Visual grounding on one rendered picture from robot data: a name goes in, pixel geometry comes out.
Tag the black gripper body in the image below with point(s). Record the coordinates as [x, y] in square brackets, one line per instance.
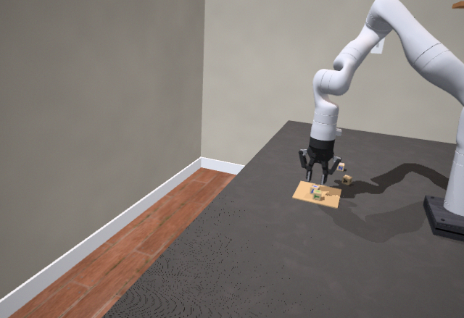
[326, 146]

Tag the beige mat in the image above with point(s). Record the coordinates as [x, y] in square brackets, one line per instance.
[330, 196]

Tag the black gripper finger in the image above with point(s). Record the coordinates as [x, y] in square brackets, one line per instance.
[326, 171]
[308, 167]

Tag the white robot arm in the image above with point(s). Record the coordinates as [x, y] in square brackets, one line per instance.
[430, 58]

